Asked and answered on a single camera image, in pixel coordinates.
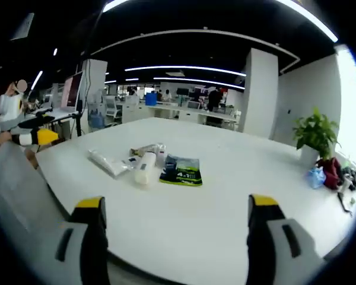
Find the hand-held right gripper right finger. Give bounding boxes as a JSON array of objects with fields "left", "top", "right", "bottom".
[{"left": 246, "top": 194, "right": 327, "bottom": 285}]

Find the white office counter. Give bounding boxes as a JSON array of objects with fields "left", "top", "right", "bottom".
[{"left": 145, "top": 102, "right": 241, "bottom": 127}]

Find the white ceiling light strip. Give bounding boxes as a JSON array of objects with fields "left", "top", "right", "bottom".
[{"left": 124, "top": 65, "right": 247, "bottom": 77}]

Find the potted green plant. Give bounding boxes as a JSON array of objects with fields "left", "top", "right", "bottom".
[{"left": 293, "top": 107, "right": 341, "bottom": 164}]

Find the blue water jug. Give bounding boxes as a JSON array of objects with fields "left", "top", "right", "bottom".
[{"left": 88, "top": 108, "right": 105, "bottom": 129}]

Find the blue plastic bag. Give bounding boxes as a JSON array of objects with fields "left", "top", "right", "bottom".
[{"left": 307, "top": 166, "right": 326, "bottom": 189}]

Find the clear cap skincare bottle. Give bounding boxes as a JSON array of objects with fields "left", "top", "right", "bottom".
[
  {"left": 153, "top": 150, "right": 167, "bottom": 167},
  {"left": 138, "top": 143, "right": 167, "bottom": 156}
]

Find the white swivel office chair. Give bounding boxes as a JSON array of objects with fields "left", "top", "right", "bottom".
[{"left": 106, "top": 97, "right": 123, "bottom": 119}]

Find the white skincare tube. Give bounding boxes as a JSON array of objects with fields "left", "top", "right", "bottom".
[{"left": 87, "top": 148, "right": 122, "bottom": 180}]

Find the white mesh office chair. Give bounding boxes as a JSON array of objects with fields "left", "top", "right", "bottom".
[{"left": 0, "top": 142, "right": 71, "bottom": 238}]

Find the red collar skincare bottle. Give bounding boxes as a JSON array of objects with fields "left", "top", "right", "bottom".
[{"left": 135, "top": 151, "right": 158, "bottom": 186}]

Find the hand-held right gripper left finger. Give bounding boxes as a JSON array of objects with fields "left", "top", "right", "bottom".
[{"left": 38, "top": 195, "right": 111, "bottom": 285}]

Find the computer monitor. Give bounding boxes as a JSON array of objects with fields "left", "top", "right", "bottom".
[{"left": 61, "top": 70, "right": 84, "bottom": 113}]

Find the ceiling air conditioner unit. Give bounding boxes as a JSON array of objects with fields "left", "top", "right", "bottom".
[{"left": 11, "top": 13, "right": 35, "bottom": 41}]

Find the black monitor stand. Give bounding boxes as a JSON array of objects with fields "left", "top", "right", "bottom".
[{"left": 71, "top": 109, "right": 84, "bottom": 138}]

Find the green white skincare packet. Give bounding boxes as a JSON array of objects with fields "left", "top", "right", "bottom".
[{"left": 159, "top": 154, "right": 203, "bottom": 187}]

